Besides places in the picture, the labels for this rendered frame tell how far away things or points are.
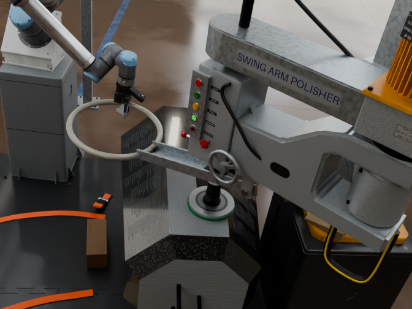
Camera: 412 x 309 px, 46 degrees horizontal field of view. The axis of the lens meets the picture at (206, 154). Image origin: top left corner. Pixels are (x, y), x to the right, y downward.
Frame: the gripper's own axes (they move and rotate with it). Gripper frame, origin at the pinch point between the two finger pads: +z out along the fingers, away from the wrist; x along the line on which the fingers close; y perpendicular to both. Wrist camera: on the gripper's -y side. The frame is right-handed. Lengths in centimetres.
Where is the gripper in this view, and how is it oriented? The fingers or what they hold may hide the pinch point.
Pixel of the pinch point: (127, 114)
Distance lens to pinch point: 274.0
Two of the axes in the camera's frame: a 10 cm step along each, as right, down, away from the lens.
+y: -9.7, -2.4, 0.1
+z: -1.8, 7.6, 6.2
